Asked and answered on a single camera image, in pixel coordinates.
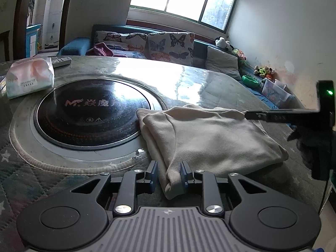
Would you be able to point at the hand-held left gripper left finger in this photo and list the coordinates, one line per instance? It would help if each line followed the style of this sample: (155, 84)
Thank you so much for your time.
(153, 178)

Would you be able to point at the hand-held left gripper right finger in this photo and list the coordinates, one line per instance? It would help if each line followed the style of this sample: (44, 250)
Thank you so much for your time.
(183, 178)

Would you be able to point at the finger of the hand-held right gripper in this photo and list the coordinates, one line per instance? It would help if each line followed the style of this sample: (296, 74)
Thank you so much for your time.
(275, 116)

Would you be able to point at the cream shirt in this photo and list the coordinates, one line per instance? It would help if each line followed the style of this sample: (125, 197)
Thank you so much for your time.
(210, 141)

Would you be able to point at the clear plastic storage box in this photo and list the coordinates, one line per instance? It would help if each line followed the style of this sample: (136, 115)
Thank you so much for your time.
(275, 92)

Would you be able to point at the blue towel sofa cover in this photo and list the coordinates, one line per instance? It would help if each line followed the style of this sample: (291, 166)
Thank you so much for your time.
(253, 90)

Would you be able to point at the green bowl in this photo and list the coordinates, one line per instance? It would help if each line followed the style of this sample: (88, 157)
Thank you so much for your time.
(249, 81)

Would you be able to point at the brown and green stuffed toys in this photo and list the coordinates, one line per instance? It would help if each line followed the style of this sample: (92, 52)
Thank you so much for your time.
(263, 72)

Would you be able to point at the pink and green toy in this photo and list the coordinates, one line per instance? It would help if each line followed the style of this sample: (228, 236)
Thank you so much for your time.
(239, 54)

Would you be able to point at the grey cushion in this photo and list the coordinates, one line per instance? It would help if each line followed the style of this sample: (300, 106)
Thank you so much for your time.
(223, 63)

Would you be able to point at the black round induction cooktop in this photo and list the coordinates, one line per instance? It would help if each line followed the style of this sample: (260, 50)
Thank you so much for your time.
(92, 118)

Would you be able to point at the white plush toy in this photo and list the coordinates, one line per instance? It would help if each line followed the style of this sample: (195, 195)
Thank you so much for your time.
(223, 43)

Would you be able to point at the large butterfly print cushion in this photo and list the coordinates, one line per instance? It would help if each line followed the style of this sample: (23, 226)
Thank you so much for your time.
(170, 46)

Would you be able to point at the pink cloth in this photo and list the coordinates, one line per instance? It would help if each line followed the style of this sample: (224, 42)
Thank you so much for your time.
(99, 50)

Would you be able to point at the long butterfly print cushion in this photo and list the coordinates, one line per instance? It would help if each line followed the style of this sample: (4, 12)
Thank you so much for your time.
(118, 38)

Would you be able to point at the grey remote control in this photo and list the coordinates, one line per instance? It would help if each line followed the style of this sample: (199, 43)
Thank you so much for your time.
(61, 61)

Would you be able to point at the blue sofa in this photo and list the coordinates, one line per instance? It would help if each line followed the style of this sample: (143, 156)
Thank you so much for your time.
(76, 46)

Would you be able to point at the pink and white tissue pack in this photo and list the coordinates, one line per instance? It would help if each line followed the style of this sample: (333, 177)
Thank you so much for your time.
(29, 76)

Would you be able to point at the blue and white cabinet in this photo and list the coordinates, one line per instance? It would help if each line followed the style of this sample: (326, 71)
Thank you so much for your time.
(32, 40)

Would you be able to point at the dark wooden door frame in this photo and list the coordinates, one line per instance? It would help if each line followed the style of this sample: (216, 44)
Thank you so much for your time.
(21, 18)

